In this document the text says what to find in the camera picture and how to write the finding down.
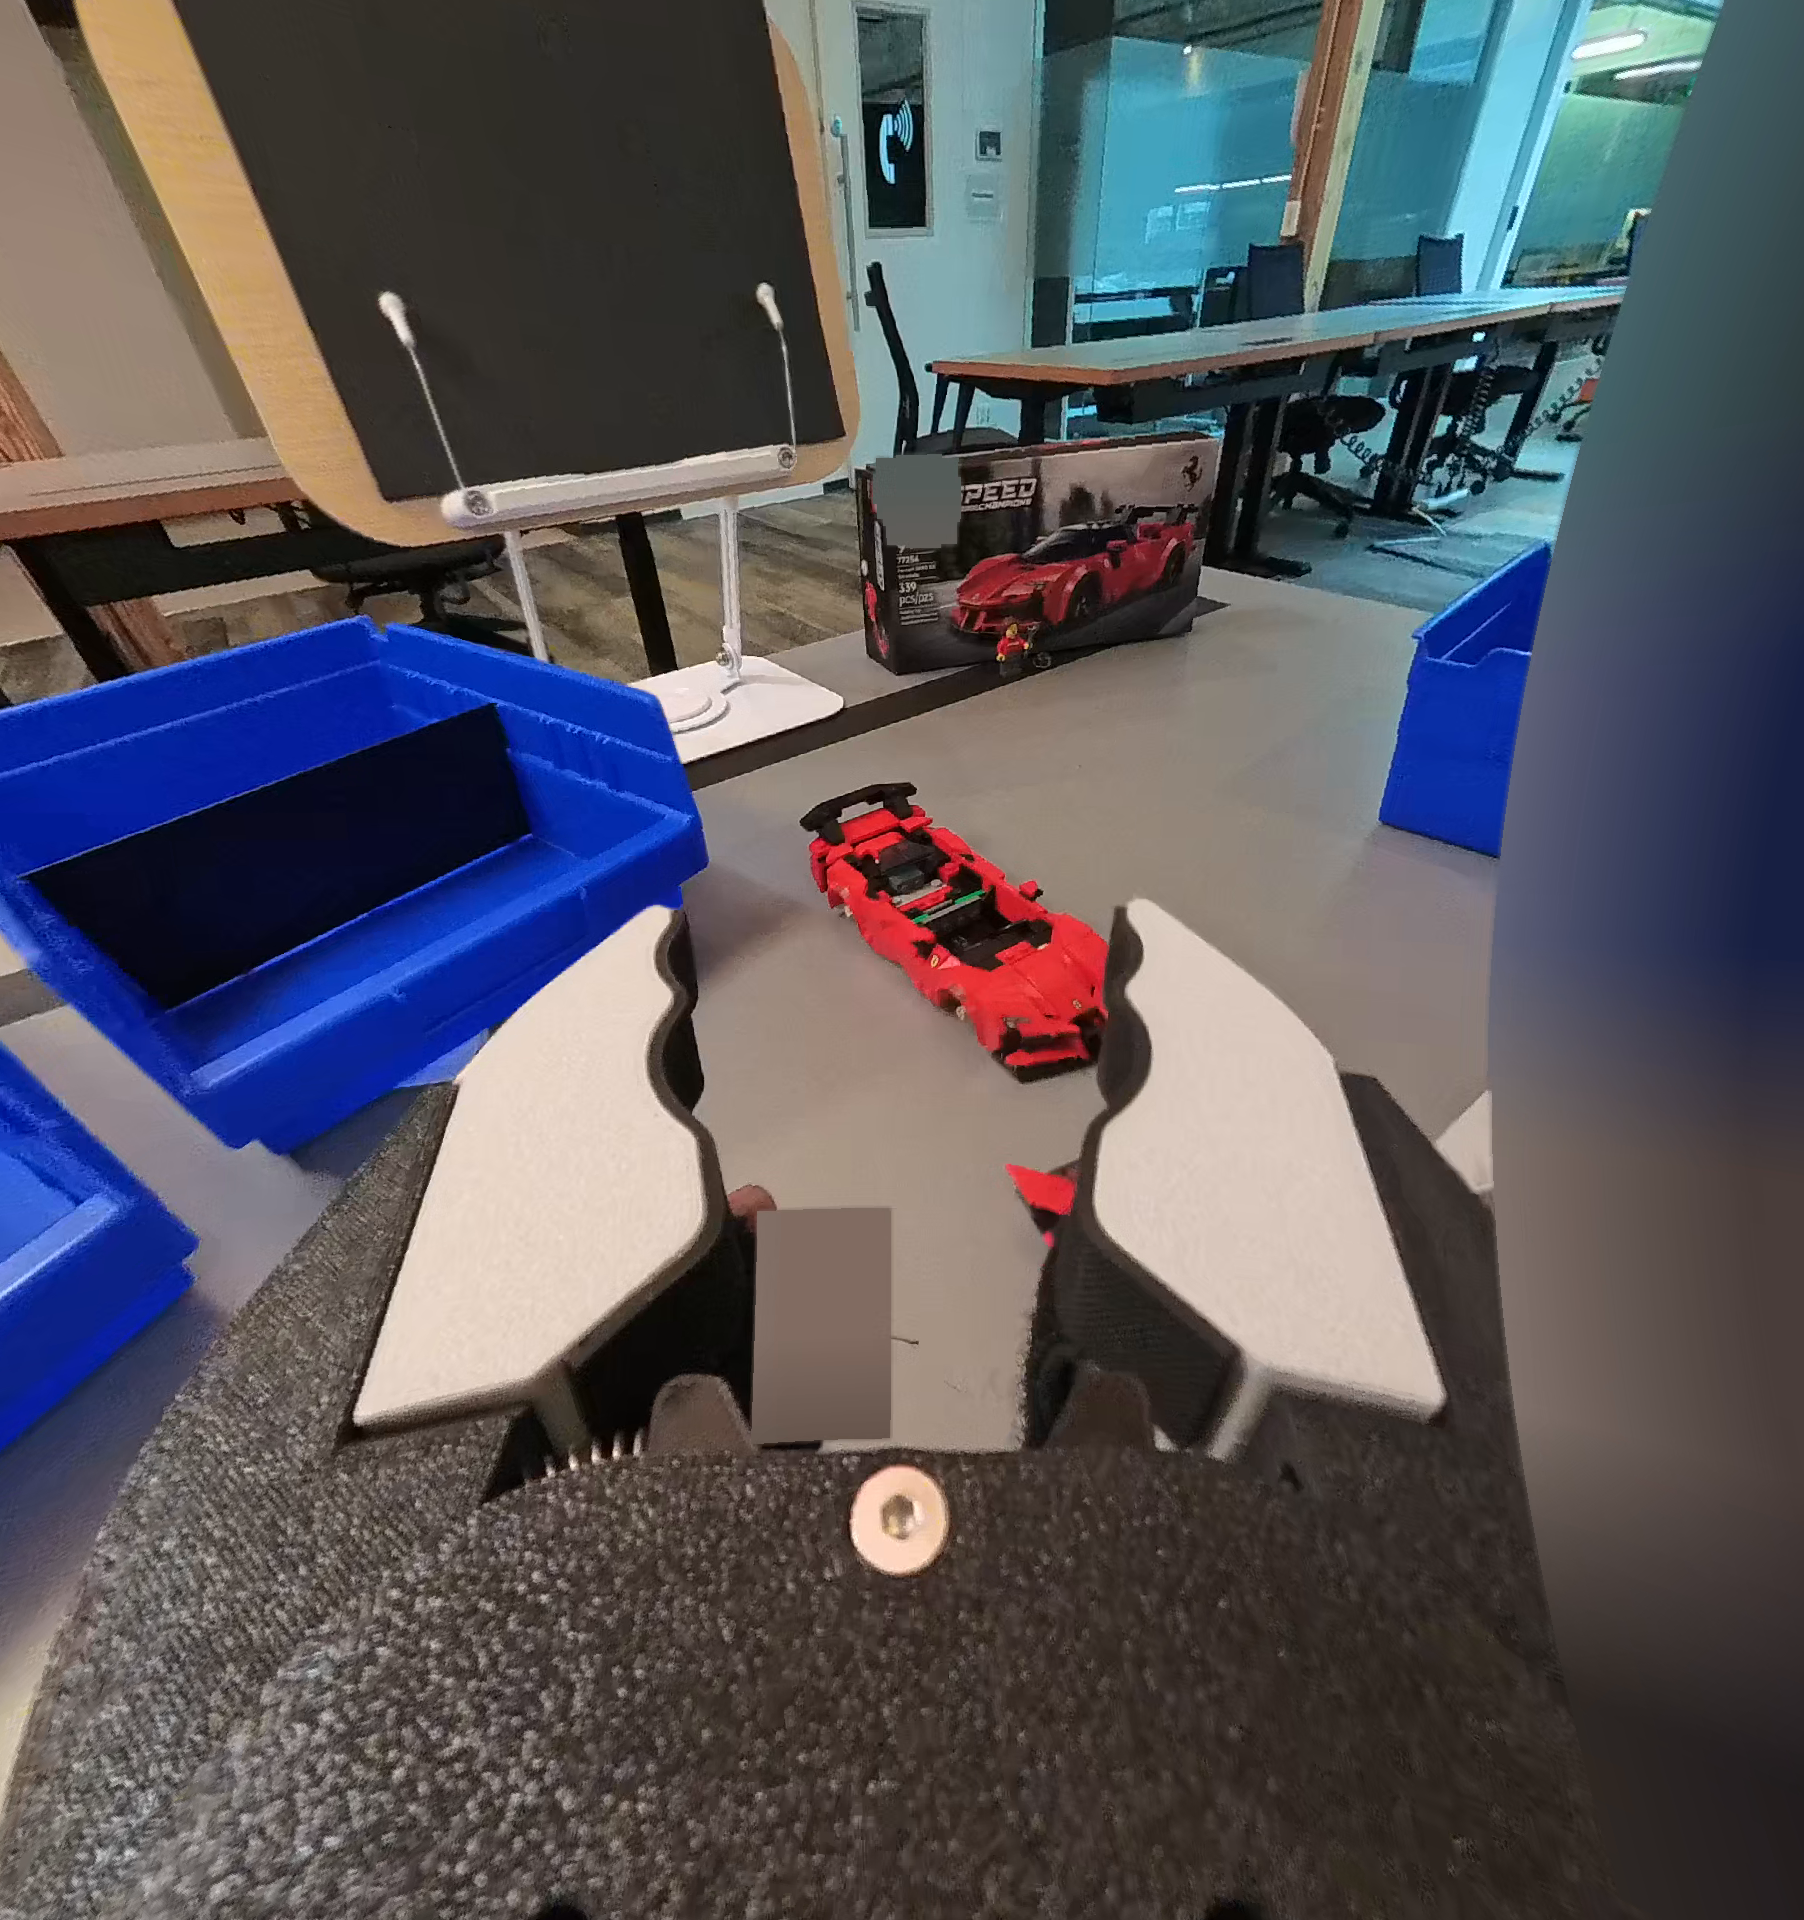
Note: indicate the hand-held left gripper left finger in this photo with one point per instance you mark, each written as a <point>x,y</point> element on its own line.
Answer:
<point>542,1199</point>

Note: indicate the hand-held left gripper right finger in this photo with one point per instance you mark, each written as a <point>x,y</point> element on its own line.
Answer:
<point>1247,1186</point>

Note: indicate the red lego subassembly with clear piece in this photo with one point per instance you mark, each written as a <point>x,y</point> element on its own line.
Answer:
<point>1043,1194</point>

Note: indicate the blue plastic storage bin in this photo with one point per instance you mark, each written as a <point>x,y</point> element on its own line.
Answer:
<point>32,1274</point>
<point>1458,720</point>
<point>391,1020</point>

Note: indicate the red lego sports car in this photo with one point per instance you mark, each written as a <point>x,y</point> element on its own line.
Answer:
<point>962,930</point>

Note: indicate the lego minifigure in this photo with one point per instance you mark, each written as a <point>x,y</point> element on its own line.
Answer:
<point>1016,654</point>

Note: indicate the lego set cardboard box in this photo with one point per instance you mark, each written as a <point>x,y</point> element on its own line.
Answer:
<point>1051,524</point>

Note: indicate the person's left hand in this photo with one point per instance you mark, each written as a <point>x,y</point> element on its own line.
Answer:
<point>748,1199</point>

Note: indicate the black bin divider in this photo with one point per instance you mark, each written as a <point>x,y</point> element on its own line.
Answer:
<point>288,854</point>

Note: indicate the white stand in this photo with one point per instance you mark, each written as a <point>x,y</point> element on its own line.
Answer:
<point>753,699</point>

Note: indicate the black office chair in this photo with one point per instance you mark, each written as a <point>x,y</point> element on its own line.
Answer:
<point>1458,392</point>
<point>1290,420</point>
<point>903,375</point>

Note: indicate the white metal pin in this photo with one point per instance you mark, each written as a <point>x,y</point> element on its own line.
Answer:
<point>422,392</point>
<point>780,375</point>

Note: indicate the long wooden office desk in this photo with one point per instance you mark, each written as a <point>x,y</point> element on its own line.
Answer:
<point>1216,345</point>

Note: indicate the black-topped wooden table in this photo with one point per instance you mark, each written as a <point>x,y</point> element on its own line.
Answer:
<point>512,226</point>

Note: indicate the wooden pillar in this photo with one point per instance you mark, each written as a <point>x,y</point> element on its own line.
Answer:
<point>1323,121</point>

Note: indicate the dark green wall sign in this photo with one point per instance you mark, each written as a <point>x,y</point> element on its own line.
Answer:
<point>893,164</point>

